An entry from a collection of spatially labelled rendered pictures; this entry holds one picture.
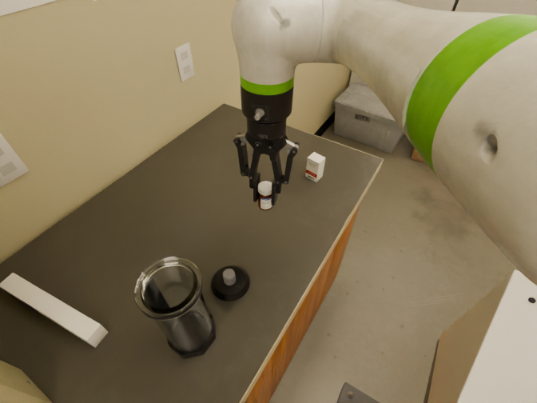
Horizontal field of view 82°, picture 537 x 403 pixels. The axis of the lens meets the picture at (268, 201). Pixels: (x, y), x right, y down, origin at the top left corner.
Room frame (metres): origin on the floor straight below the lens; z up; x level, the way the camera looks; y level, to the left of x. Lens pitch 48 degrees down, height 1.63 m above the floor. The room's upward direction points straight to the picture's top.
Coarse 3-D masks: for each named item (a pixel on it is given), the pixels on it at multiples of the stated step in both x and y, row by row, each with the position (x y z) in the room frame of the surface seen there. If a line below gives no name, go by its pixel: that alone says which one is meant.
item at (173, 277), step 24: (168, 264) 0.28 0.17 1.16; (192, 264) 0.28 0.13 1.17; (144, 288) 0.24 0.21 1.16; (168, 288) 0.27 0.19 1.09; (192, 288) 0.28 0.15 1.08; (144, 312) 0.19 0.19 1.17; (168, 312) 0.19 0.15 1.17; (192, 312) 0.21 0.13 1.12; (168, 336) 0.20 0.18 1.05; (192, 336) 0.20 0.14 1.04
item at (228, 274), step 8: (224, 272) 0.35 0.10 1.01; (232, 272) 0.35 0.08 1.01; (240, 272) 0.37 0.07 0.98; (216, 280) 0.35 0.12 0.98; (224, 280) 0.34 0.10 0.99; (232, 280) 0.34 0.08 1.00; (240, 280) 0.35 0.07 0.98; (248, 280) 0.35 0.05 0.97; (216, 288) 0.33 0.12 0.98; (224, 288) 0.33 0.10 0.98; (232, 288) 0.33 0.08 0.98; (240, 288) 0.33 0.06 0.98; (248, 288) 0.34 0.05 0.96; (216, 296) 0.32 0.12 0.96; (224, 296) 0.31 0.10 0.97; (232, 296) 0.31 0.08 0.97; (240, 296) 0.32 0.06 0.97
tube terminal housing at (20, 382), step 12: (0, 360) 0.17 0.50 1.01; (0, 372) 0.14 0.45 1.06; (12, 372) 0.15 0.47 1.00; (0, 384) 0.11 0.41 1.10; (12, 384) 0.12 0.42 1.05; (24, 384) 0.13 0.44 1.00; (0, 396) 0.10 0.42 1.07; (12, 396) 0.10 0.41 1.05; (24, 396) 0.11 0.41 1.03; (36, 396) 0.11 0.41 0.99
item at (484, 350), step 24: (504, 288) 0.22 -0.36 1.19; (528, 288) 0.22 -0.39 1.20; (480, 312) 0.21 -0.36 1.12; (504, 312) 0.19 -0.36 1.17; (528, 312) 0.19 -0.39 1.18; (456, 336) 0.20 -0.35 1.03; (480, 336) 0.17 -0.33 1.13; (504, 336) 0.16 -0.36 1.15; (528, 336) 0.16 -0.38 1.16; (456, 360) 0.16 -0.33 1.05; (480, 360) 0.14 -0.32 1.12; (504, 360) 0.14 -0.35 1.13; (528, 360) 0.13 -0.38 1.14; (432, 384) 0.14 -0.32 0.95; (456, 384) 0.12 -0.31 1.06; (480, 384) 0.11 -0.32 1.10; (504, 384) 0.11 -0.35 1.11; (528, 384) 0.11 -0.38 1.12
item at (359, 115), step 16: (352, 96) 2.38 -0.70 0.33; (368, 96) 2.38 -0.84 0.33; (336, 112) 2.30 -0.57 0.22; (352, 112) 2.22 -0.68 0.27; (368, 112) 2.13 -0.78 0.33; (384, 112) 2.14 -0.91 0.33; (336, 128) 2.30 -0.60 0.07; (352, 128) 2.22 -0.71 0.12; (368, 128) 2.14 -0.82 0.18; (384, 128) 2.07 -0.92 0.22; (368, 144) 2.14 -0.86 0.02; (384, 144) 2.06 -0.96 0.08
